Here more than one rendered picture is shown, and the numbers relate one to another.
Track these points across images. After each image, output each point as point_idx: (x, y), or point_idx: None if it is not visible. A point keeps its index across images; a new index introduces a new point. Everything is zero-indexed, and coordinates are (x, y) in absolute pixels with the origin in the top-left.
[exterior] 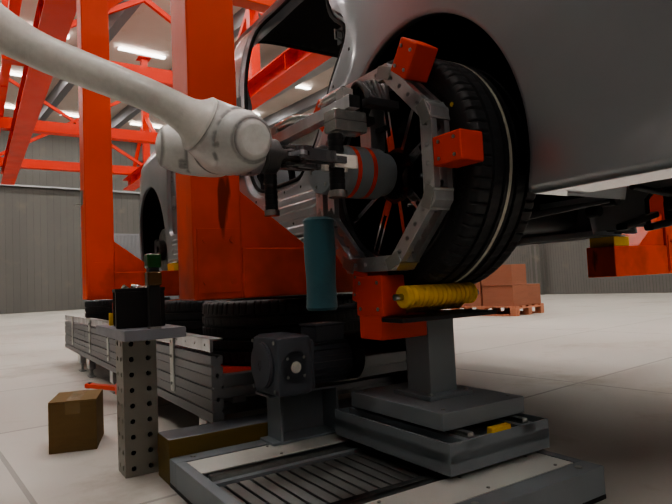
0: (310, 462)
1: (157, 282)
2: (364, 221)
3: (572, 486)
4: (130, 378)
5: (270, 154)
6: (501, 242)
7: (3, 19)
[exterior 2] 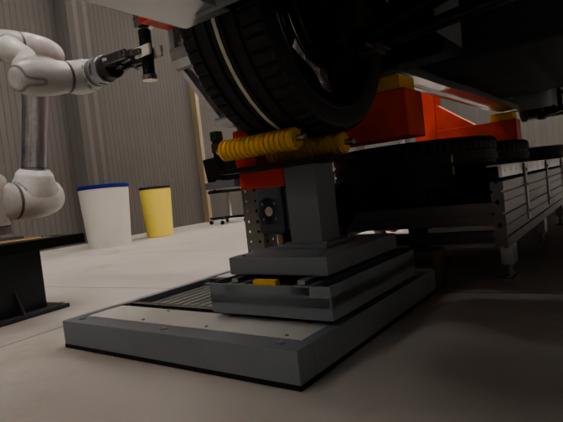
0: None
1: (215, 151)
2: (317, 71)
3: (246, 354)
4: (247, 213)
5: (98, 68)
6: (251, 81)
7: (11, 50)
